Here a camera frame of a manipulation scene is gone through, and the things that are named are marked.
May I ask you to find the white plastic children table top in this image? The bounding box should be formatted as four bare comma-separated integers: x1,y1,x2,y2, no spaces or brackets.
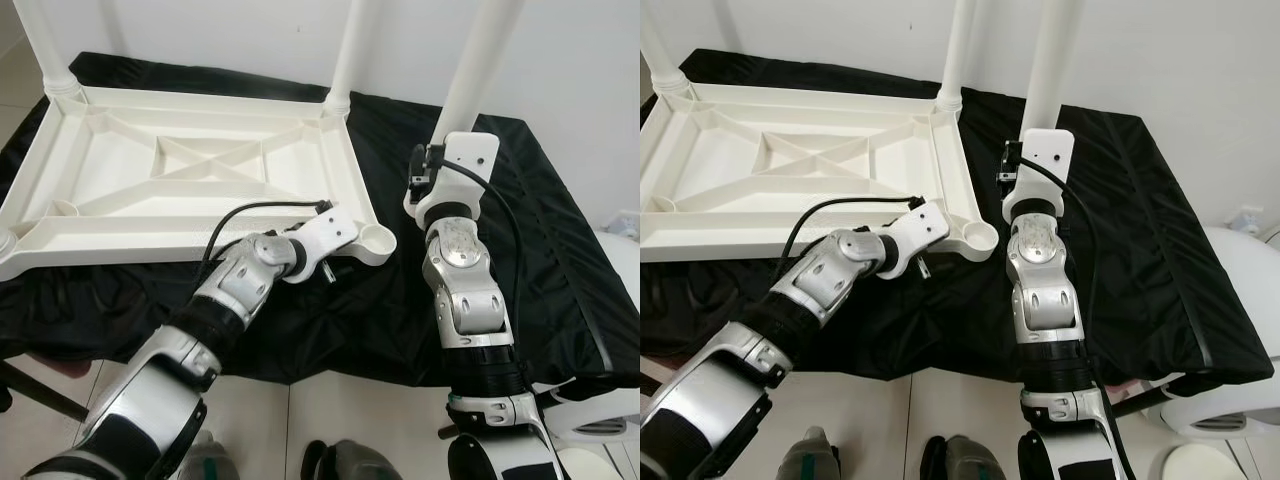
0,85,399,282
640,82,1001,267

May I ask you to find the black table cloth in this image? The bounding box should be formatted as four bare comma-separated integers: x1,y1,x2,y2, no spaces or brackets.
640,48,1280,386
0,52,641,386

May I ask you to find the grey robot right leg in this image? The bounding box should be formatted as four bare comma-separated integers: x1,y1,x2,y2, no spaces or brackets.
920,435,1006,480
303,440,401,480

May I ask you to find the white floor fan heater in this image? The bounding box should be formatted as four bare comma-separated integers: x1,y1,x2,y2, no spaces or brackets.
545,385,641,442
1160,392,1280,442

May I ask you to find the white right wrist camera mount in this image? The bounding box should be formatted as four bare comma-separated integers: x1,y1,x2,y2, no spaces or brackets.
1001,128,1077,222
403,132,500,230

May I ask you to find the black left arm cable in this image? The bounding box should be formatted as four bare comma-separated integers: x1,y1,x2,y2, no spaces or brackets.
200,198,337,291
780,195,928,287

